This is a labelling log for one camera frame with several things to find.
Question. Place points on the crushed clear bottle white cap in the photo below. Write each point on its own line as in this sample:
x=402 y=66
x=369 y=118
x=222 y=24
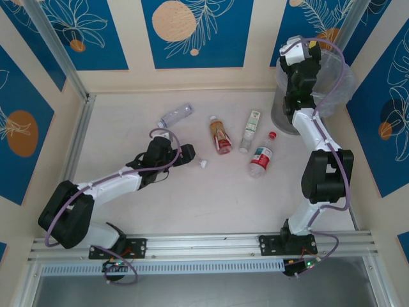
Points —
x=203 y=164

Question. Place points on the orange tea bottle white cap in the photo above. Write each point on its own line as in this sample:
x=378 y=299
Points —
x=220 y=136

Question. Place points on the red cap water bottle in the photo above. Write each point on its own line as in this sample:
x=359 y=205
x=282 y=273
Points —
x=262 y=156

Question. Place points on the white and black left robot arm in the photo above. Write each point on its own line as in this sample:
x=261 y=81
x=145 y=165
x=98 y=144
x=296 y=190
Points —
x=108 y=184

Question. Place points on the grey mesh waste bin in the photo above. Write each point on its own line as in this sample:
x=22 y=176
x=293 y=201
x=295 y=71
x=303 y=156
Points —
x=276 y=108

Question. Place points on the clear bluish plastic bottle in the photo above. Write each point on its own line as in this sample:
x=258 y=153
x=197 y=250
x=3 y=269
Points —
x=177 y=113

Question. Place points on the white green label bottle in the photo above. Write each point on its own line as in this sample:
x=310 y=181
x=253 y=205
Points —
x=252 y=124

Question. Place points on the aluminium table edge profile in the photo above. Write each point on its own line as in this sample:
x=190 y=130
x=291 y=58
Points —
x=76 y=144
x=354 y=220

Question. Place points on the black controller board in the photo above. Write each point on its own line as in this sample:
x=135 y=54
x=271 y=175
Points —
x=300 y=266
x=115 y=266

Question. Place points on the aluminium frame post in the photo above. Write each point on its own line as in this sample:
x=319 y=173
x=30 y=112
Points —
x=60 y=54
x=351 y=22

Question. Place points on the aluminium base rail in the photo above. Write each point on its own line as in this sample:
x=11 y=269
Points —
x=204 y=244

